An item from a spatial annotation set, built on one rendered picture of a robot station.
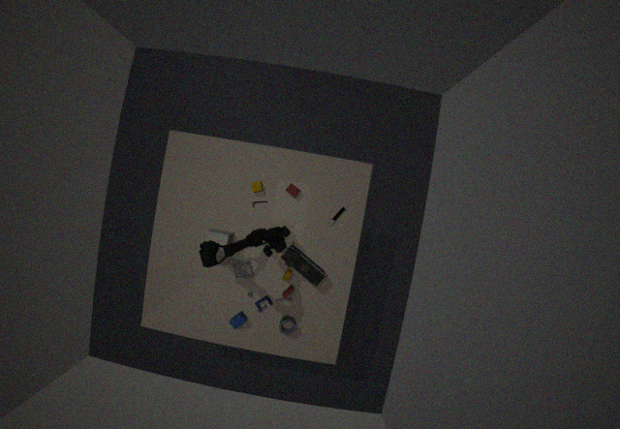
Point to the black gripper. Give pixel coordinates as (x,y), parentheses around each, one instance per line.
(267,249)

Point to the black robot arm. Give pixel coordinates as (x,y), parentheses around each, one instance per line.
(209,249)

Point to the olive yellow block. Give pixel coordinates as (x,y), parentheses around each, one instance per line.
(256,186)
(287,275)

